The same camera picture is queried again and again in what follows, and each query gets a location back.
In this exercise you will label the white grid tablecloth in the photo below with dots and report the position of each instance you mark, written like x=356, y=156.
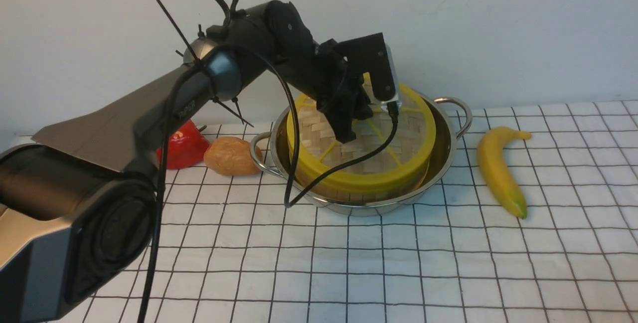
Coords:
x=231, y=253

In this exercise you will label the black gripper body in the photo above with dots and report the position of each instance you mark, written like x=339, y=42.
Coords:
x=334, y=78

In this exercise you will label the yellow bamboo steamer basket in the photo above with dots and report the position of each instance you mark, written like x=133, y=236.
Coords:
x=368, y=188

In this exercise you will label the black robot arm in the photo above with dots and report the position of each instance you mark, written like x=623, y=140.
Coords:
x=84, y=199

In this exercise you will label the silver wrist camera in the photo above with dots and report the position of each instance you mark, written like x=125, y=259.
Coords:
x=396, y=98

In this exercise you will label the yellow banana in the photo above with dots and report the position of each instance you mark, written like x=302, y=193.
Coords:
x=495, y=170

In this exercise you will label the stainless steel pot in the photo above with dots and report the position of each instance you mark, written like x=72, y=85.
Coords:
x=441, y=159

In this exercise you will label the red bell pepper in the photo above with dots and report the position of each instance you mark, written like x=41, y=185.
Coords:
x=186, y=147

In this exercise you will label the yellow woven steamer lid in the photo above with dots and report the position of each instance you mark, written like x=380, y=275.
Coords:
x=412, y=144

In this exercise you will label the brown potato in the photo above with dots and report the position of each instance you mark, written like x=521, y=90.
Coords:
x=230, y=156

